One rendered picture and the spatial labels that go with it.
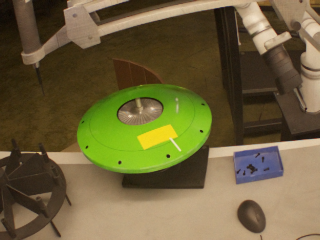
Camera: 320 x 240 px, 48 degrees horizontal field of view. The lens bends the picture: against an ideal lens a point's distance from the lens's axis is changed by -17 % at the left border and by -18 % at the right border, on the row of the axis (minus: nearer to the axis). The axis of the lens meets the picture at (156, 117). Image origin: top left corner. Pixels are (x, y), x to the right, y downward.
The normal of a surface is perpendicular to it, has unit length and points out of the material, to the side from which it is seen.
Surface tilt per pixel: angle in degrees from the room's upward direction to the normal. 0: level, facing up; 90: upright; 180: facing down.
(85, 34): 90
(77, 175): 0
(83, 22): 90
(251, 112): 0
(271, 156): 0
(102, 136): 17
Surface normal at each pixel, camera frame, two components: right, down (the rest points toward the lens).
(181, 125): 0.11, -0.69
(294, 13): 0.10, 0.58
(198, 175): -0.14, -0.80
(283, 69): 0.18, 0.02
